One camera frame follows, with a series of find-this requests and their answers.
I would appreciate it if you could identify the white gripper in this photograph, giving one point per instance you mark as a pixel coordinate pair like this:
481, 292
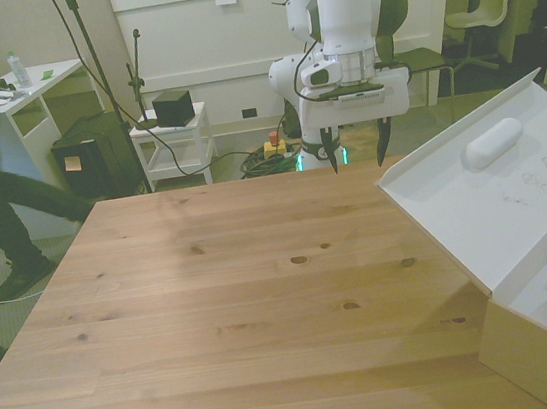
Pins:
356, 103

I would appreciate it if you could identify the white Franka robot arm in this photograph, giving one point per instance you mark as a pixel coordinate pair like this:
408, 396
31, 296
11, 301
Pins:
344, 13

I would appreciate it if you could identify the white cardboard box with lid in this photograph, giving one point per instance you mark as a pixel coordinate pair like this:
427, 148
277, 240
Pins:
514, 228

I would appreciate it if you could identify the yellow emergency stop button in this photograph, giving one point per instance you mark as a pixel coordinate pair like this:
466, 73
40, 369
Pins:
275, 147

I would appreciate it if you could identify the green seat chair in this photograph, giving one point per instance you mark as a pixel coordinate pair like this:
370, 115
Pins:
419, 64

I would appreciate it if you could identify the white swivel chair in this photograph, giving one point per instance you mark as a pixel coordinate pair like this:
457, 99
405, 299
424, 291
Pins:
481, 21

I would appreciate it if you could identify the small white side table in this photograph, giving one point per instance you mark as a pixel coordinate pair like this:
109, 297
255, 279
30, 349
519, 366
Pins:
176, 144

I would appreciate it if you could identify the black cube device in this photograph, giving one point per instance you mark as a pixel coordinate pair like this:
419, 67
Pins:
172, 108

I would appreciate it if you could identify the black microphone stand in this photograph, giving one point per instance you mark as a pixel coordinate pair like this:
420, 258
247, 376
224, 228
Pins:
140, 91

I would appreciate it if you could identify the black computer case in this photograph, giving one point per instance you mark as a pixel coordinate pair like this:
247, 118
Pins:
91, 160

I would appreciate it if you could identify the black tripod stand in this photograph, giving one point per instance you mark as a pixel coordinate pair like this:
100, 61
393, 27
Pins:
93, 62

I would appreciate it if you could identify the white desk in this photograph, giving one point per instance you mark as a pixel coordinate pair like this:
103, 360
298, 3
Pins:
38, 104

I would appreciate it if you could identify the clear plastic bottle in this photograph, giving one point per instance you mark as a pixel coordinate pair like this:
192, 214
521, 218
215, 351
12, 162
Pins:
18, 70

